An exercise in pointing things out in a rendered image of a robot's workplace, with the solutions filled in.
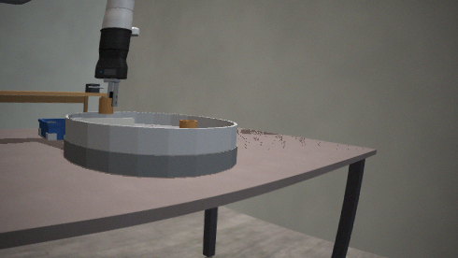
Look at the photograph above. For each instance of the blue crate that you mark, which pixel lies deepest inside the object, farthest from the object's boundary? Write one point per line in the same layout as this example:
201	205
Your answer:
52	131

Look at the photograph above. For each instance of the grey round turntable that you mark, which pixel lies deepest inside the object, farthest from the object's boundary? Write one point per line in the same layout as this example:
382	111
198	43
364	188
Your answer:
147	150

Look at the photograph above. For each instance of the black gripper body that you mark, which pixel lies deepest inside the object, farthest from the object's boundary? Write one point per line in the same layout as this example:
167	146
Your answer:
114	43

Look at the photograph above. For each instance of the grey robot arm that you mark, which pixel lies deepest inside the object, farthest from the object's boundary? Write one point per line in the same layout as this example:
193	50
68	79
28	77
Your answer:
129	4

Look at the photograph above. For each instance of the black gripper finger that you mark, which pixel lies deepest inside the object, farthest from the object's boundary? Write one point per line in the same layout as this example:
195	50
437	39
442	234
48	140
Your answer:
115	92
109	88

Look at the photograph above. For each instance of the bronze bushing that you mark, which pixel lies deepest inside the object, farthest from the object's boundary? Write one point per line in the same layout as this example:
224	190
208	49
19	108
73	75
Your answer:
105	106
187	124

